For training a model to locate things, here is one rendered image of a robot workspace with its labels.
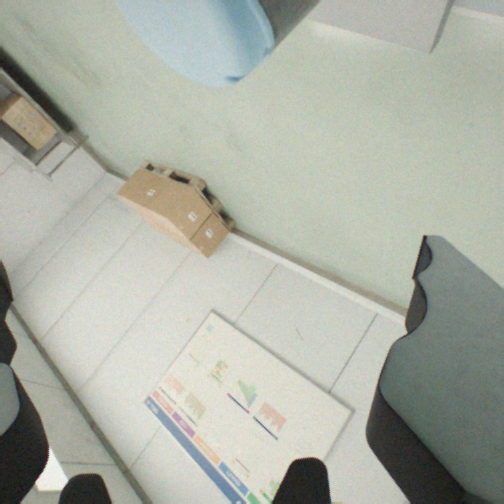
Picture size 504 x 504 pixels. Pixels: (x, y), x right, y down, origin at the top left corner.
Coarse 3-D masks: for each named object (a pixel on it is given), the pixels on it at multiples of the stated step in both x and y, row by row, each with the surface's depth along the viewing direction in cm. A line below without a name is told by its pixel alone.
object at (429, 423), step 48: (432, 240) 10; (432, 288) 8; (480, 288) 8; (432, 336) 7; (480, 336) 7; (384, 384) 6; (432, 384) 6; (480, 384) 6; (384, 432) 6; (432, 432) 5; (480, 432) 5; (432, 480) 5; (480, 480) 5
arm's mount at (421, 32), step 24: (336, 0) 39; (360, 0) 37; (384, 0) 36; (408, 0) 34; (432, 0) 33; (336, 24) 41; (360, 24) 39; (384, 24) 37; (408, 24) 36; (432, 24) 35; (432, 48) 37
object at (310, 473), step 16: (304, 464) 5; (320, 464) 5; (80, 480) 5; (96, 480) 5; (288, 480) 5; (304, 480) 5; (320, 480) 5; (64, 496) 5; (80, 496) 5; (96, 496) 5; (288, 496) 5; (304, 496) 5; (320, 496) 5
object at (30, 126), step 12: (12, 96) 462; (0, 108) 456; (12, 108) 447; (24, 108) 457; (0, 120) 467; (12, 120) 453; (24, 120) 462; (36, 120) 472; (24, 132) 468; (36, 132) 478; (48, 132) 490; (36, 144) 485
